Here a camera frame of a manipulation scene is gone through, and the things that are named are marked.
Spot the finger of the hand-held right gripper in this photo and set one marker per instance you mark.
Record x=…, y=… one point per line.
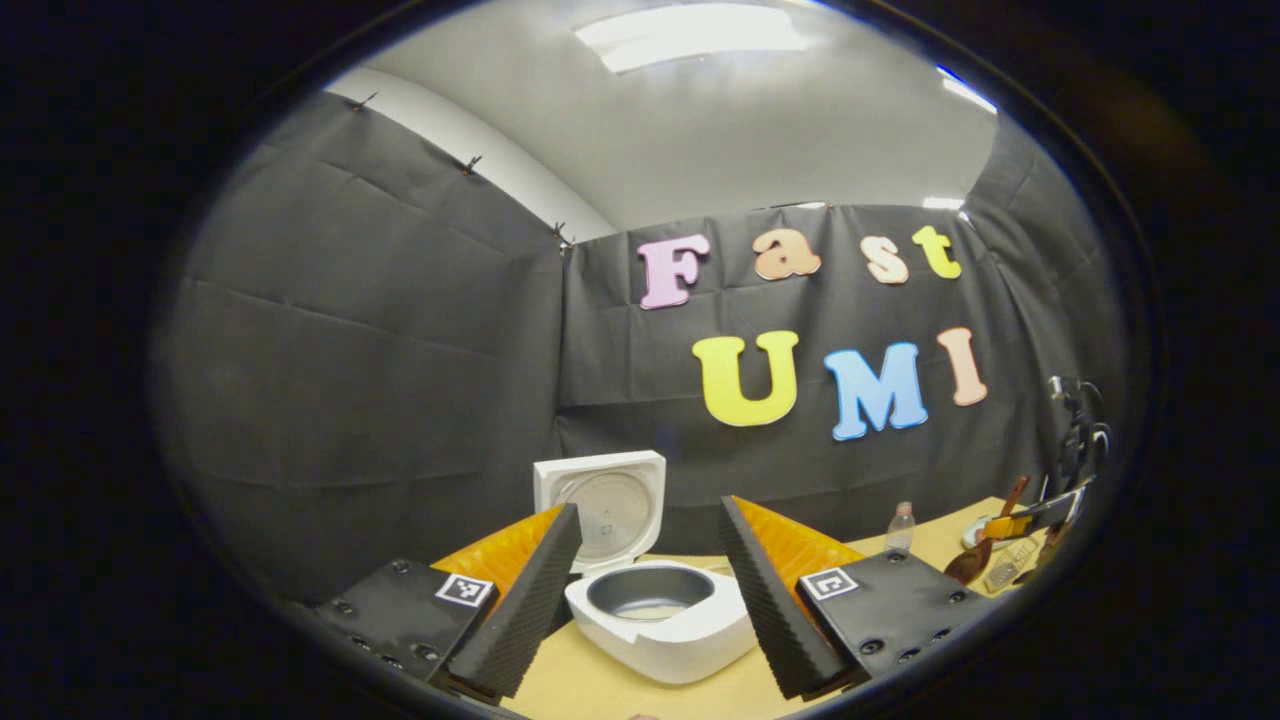
x=1040, y=515

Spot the black backdrop cloth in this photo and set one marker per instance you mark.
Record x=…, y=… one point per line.
x=350, y=350

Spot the small ceiling light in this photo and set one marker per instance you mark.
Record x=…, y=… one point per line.
x=968, y=92

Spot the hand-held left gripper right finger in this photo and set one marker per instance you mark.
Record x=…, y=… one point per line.
x=775, y=620

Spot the brown wooden spoon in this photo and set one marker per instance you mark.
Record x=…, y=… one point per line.
x=968, y=565

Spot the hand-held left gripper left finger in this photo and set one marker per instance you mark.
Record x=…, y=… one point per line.
x=530, y=610

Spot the glass chopstick holder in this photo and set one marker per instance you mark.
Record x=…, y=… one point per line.
x=1012, y=570

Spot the white rice cooker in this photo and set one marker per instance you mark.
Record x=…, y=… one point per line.
x=680, y=645

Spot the clear plastic bottle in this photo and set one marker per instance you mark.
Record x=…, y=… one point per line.
x=900, y=530

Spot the large ceiling light panel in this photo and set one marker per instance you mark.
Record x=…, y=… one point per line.
x=690, y=35

